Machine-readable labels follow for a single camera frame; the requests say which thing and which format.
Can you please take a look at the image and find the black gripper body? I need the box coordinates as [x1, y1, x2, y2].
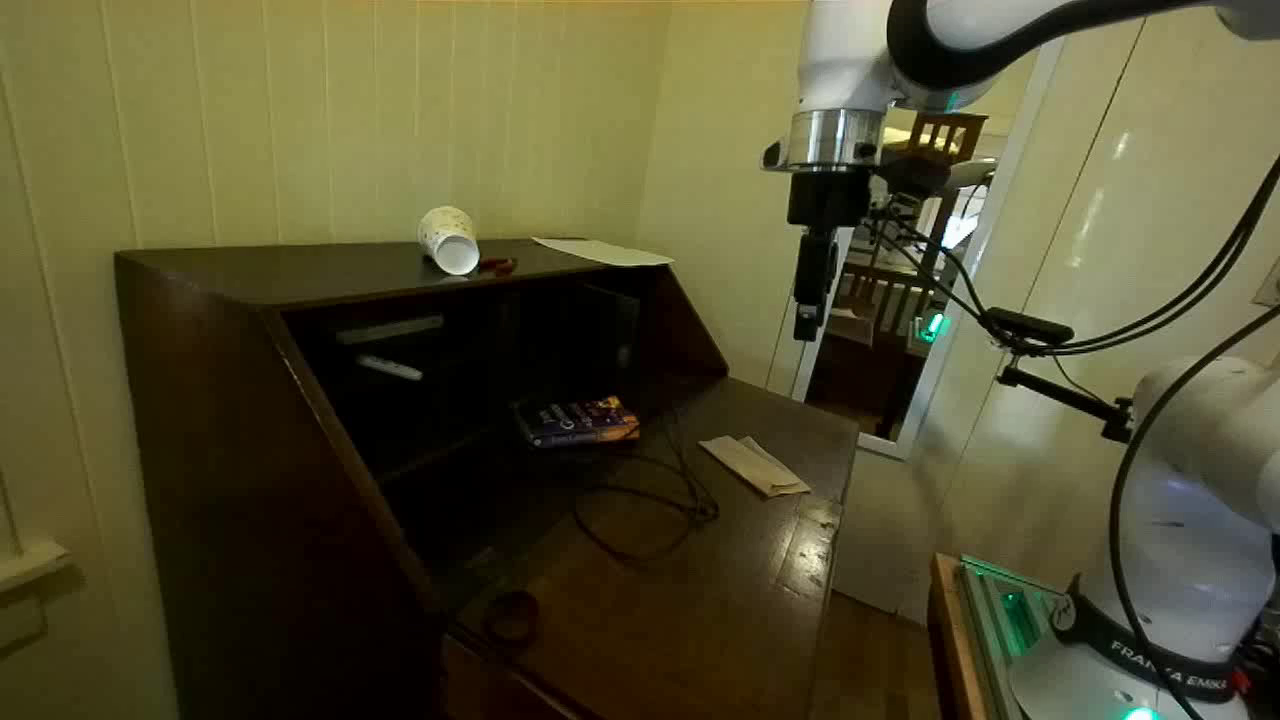
[784, 163, 874, 278]

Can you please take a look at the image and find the thin black cable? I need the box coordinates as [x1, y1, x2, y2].
[566, 421, 725, 564]

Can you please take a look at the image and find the wooden chair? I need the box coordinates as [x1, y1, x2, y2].
[803, 108, 1001, 436]

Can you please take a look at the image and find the white paper sheet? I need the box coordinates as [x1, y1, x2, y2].
[529, 234, 674, 274]

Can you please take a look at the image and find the white paper cup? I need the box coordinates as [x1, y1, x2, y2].
[415, 206, 483, 280]

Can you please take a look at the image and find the long grey bar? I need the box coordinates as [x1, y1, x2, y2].
[330, 313, 450, 353]

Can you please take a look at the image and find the short grey bar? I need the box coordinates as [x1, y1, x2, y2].
[353, 353, 428, 390]

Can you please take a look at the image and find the dark wooden secretary desk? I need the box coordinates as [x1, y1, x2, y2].
[110, 237, 863, 720]

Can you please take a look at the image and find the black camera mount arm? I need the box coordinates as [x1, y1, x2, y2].
[978, 306, 1140, 448]

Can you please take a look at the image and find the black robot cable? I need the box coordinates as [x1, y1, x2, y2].
[855, 158, 1280, 720]

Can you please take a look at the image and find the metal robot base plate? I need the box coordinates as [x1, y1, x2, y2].
[927, 547, 1088, 720]

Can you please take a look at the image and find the dark round ring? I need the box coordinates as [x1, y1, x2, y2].
[479, 589, 543, 653]

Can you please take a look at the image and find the white wall ledge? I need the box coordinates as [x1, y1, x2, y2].
[0, 536, 80, 662]

